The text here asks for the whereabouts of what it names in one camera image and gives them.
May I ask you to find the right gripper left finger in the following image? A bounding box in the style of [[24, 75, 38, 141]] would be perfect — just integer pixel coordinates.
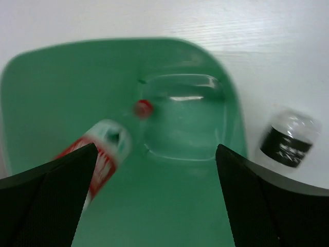
[[1, 144, 98, 246]]

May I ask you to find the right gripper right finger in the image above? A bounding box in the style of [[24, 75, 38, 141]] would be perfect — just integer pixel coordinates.
[[215, 144, 328, 246]]

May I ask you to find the black label small bottle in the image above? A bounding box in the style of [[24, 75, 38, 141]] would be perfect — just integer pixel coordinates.
[[255, 108, 321, 171]]

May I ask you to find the red label red cap bottle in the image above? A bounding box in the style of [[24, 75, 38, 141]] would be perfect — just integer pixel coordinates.
[[52, 97, 156, 211]]

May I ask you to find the green plastic bin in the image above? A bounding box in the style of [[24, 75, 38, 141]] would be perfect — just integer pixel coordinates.
[[1, 39, 247, 246]]

